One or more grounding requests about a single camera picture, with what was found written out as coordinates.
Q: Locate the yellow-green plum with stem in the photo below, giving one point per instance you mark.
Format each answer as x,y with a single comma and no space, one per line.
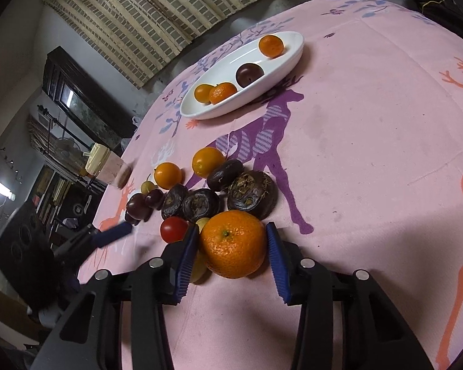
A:
147,187

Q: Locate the small orange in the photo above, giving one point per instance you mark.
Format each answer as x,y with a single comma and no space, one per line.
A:
168,174
207,161
271,45
223,92
201,93

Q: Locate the large mandarin orange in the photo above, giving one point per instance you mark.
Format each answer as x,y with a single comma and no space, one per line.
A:
233,246

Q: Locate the bamboo slat curtain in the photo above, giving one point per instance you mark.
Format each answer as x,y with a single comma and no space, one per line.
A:
139,19

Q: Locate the pink printed tablecloth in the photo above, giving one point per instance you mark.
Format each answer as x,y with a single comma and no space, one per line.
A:
370,142

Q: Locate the dark purple plum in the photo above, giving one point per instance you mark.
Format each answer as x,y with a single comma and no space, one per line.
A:
249,75

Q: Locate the white oval plate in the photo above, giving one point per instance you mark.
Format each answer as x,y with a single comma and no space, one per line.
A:
283,65

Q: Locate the large dark water chestnut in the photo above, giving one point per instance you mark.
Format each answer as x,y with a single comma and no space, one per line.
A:
250,194

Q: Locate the brown round object at edge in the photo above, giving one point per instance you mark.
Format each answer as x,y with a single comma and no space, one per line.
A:
108,165

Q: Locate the red cherry tomato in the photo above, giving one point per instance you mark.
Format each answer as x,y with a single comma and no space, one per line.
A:
173,229

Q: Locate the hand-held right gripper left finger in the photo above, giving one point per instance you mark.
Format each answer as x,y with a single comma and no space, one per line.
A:
186,266

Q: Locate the white light bulb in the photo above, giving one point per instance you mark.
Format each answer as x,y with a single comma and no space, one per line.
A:
3,190

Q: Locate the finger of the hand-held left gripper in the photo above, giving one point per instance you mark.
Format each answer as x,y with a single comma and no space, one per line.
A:
114,234

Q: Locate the black cabinet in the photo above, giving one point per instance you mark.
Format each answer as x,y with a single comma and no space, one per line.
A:
56,73

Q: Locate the small yellow grape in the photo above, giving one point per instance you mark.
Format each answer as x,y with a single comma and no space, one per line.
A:
202,224
200,269

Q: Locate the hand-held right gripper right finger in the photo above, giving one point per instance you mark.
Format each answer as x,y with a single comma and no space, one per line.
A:
279,273

